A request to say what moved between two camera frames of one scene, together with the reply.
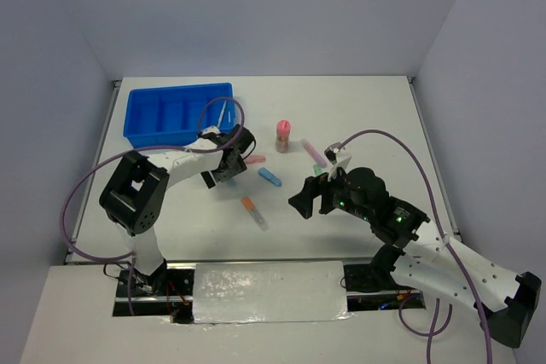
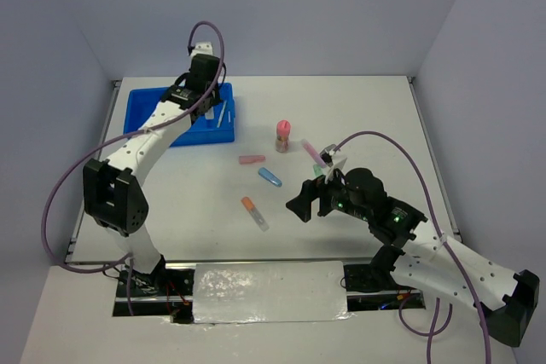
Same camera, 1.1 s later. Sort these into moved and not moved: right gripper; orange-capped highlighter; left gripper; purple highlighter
Moved: left gripper
Not moved: orange-capped highlighter; purple highlighter; right gripper
